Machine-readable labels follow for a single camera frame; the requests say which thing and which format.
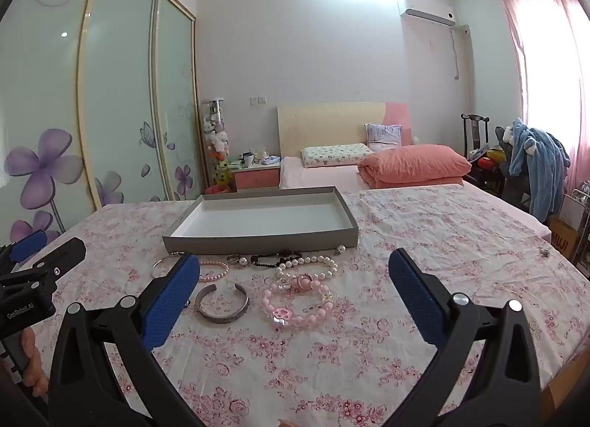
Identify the pink bead charm bracelet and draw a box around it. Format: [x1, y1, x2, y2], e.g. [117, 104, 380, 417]
[262, 272, 335, 333]

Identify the blue fleece robe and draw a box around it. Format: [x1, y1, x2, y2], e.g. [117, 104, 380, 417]
[504, 118, 572, 220]

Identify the lilac pillow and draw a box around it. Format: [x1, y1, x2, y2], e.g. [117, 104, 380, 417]
[364, 123, 403, 151]

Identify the white pearl necklace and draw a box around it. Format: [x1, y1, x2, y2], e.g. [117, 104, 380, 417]
[275, 255, 339, 287]

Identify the beige and pink headboard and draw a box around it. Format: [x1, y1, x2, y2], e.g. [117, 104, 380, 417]
[277, 101, 411, 160]

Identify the silver cuff bangle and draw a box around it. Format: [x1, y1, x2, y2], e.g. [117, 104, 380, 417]
[195, 283, 250, 325]

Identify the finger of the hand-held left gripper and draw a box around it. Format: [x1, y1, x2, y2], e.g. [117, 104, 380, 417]
[18, 237, 87, 281]
[0, 230, 49, 266]

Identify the black bead necklace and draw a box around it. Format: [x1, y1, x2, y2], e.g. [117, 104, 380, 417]
[249, 250, 303, 268]

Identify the pink floral bedsheet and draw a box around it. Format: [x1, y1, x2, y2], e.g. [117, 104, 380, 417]
[28, 185, 577, 427]

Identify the clear plush toy display tube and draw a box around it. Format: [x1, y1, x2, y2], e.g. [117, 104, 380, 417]
[201, 99, 231, 188]

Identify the colourful plush toy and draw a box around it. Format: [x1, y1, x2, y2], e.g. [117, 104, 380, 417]
[477, 150, 505, 169]

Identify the pink bed mattress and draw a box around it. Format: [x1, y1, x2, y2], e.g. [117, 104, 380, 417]
[279, 155, 551, 238]

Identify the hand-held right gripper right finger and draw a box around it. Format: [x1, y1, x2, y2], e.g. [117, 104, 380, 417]
[388, 248, 541, 427]

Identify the glass wardrobe with purple flowers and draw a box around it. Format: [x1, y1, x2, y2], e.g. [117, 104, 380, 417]
[0, 0, 206, 243]

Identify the pink curtain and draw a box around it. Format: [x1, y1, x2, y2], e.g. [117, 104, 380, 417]
[495, 0, 590, 188]

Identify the folded coral quilt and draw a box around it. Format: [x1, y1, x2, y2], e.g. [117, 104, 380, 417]
[358, 145, 472, 190]

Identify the thin silver hoop bangle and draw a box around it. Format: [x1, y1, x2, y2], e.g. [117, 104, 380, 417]
[152, 255, 178, 279]

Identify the white air conditioner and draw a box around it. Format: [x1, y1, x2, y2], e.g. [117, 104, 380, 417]
[399, 0, 455, 26]

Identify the white patterned pillow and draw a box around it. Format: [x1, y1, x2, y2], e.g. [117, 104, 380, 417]
[301, 143, 376, 168]

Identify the dark wooden chair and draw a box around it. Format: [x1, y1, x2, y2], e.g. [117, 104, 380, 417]
[461, 113, 505, 192]

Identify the grey shallow tray box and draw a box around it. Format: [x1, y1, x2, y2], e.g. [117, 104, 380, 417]
[162, 186, 359, 256]

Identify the pink and beige nightstand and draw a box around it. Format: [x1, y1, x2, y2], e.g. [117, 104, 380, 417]
[232, 162, 280, 192]

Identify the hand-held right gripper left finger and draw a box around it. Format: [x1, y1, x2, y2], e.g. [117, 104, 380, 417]
[48, 252, 206, 427]

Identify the small pink pearl bracelet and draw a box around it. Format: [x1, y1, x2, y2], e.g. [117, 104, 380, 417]
[198, 260, 230, 282]

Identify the person's left hand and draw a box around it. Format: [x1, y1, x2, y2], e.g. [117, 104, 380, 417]
[18, 328, 49, 402]

